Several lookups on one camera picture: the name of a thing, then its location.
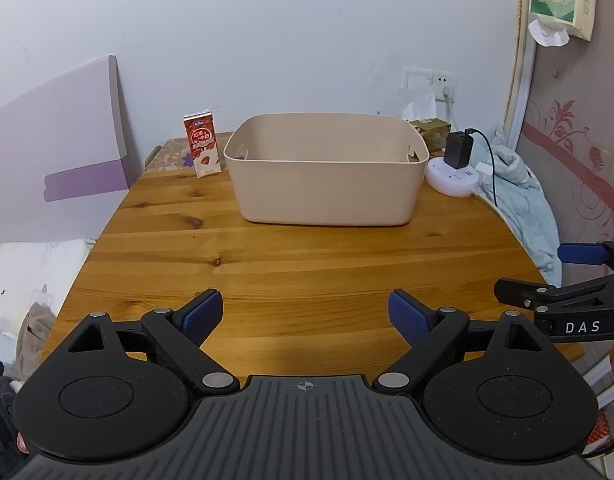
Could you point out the small white adapter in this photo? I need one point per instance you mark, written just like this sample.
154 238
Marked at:
483 169

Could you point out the olive tissue box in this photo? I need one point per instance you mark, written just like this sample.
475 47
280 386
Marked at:
434 132

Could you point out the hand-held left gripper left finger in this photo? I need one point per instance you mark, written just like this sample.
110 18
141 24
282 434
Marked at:
202 315

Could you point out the white bedding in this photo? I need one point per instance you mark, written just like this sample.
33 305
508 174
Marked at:
32 270

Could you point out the white wall socket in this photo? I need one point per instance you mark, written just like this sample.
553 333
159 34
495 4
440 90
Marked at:
445 79

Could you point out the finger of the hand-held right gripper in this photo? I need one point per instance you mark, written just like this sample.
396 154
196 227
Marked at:
582 253
532 292

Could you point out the floral table mat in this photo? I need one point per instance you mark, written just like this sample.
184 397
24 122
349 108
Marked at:
172 155

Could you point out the beige plastic basket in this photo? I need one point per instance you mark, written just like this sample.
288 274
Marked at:
327 180

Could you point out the floral headboard with white frame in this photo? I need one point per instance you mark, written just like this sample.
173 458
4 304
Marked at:
577 135

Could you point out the white and purple board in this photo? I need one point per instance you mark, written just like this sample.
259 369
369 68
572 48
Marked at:
52 150

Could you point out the white plug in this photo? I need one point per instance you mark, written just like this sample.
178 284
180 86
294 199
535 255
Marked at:
448 92

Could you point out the white wall switch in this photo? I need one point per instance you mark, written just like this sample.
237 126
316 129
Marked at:
418 81

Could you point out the red milk carton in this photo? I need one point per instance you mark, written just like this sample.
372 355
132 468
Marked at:
203 145

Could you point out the white tissue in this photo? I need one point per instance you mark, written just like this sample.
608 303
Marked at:
418 106

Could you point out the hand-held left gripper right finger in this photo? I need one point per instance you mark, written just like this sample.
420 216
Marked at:
412 317

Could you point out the round white power strip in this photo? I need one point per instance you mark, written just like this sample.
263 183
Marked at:
449 182

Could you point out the light blue blanket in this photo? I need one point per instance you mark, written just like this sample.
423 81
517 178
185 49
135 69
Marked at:
522 210

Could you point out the beige cloth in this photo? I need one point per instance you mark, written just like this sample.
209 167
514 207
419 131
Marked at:
37 332

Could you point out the black charger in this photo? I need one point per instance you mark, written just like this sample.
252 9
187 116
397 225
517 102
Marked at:
459 151

